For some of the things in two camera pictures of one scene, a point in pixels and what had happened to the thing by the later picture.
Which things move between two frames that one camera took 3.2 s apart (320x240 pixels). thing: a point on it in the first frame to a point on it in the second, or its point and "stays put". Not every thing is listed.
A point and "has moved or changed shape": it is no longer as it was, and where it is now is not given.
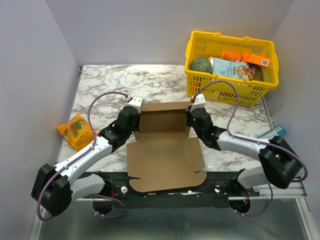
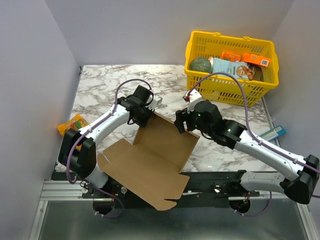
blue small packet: (278, 131) stays put
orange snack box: (232, 57) stays put
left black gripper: (137, 119) to (143, 123)
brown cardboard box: (163, 156) has moved or changed shape
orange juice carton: (255, 59) stays put
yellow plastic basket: (231, 91) stays put
